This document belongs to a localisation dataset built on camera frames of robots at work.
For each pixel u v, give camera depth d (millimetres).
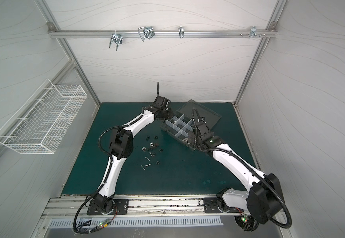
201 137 615
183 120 1082
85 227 683
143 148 932
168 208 748
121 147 609
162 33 794
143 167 862
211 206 734
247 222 717
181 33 781
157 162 880
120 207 734
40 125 678
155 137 996
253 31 764
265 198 397
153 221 703
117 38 789
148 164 880
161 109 821
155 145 956
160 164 879
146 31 765
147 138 994
